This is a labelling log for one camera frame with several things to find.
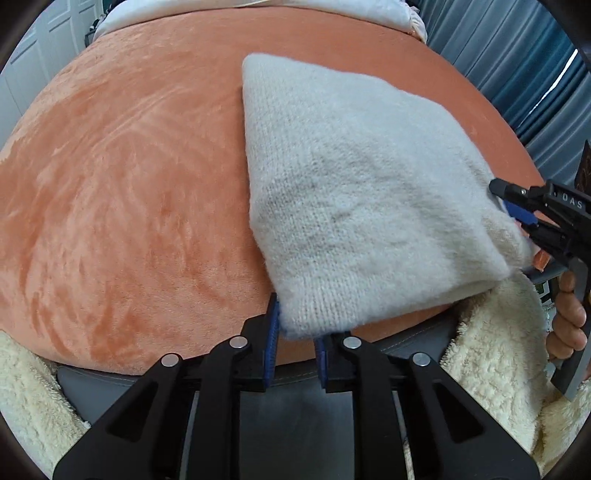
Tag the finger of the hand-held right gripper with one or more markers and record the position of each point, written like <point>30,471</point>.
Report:
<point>519,207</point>
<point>549,242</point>

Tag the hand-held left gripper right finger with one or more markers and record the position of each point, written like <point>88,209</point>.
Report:
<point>321,364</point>

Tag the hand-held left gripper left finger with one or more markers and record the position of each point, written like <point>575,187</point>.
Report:
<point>273,332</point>

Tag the beige sweater with black hearts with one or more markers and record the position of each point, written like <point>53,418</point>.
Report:
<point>369,194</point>

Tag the person's right hand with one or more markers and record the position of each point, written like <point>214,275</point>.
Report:
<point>568,323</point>

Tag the brown patterned box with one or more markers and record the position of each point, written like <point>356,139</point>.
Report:
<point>585,168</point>

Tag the cream fluffy robe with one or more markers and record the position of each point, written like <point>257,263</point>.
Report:
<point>489,350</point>

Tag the blue-grey curtain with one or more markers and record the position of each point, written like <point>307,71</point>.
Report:
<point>498,55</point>

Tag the orange plush blanket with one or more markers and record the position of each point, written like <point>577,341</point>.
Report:
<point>138,207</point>

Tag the pink ruffled pillow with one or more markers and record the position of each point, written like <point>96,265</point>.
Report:
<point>415,23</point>

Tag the white duvet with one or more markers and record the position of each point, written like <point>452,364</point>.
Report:
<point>231,11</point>

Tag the white wardrobe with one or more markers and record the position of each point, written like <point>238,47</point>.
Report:
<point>46,46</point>

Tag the grey leather bed frame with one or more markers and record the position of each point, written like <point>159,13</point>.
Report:
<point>295,424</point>

